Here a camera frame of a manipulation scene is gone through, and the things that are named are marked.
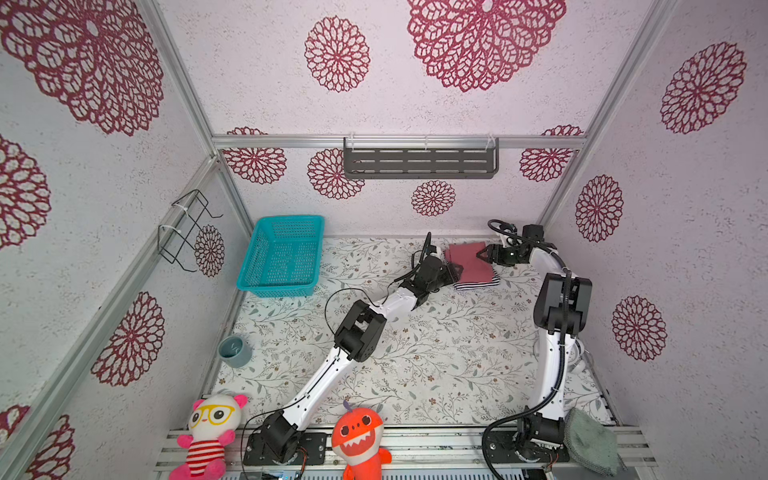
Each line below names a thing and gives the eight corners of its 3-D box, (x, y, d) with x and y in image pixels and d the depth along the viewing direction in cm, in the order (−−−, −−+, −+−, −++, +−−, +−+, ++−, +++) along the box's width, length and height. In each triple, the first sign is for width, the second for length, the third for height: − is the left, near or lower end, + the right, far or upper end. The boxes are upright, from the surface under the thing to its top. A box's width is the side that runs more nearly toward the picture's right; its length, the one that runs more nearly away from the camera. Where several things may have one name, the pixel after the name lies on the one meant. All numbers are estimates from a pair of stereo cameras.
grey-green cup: (225, 367, 89) (213, 356, 83) (232, 347, 93) (221, 335, 87) (250, 367, 89) (239, 356, 83) (255, 347, 93) (246, 335, 87)
